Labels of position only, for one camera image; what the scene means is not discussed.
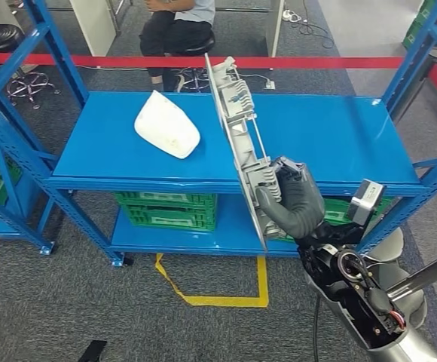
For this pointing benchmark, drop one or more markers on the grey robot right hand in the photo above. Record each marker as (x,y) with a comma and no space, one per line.
(301,205)

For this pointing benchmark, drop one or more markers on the silver wheel hubcap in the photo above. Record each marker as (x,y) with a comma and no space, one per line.
(241,145)

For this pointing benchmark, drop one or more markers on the blue metal shelf rack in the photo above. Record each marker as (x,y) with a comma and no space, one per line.
(0,227)
(316,135)

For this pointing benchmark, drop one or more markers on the white mirror cover part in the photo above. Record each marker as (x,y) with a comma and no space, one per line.
(167,127)

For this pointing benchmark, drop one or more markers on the yellow floor tape outline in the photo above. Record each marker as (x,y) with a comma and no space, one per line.
(263,280)

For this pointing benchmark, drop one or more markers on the black round stool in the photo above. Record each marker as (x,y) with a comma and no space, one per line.
(203,42)
(0,37)

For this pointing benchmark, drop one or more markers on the green crate stack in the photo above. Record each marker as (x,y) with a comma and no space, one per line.
(416,25)

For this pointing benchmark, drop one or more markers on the person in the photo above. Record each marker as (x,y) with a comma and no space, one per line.
(173,32)

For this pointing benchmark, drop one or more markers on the black flat object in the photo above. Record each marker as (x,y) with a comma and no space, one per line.
(92,351)

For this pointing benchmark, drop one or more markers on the white panel table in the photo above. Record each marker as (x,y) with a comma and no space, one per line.
(94,25)

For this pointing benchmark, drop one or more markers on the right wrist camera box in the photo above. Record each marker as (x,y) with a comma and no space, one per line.
(365,202)

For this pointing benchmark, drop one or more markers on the steel frame table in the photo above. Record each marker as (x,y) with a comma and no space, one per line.
(124,7)

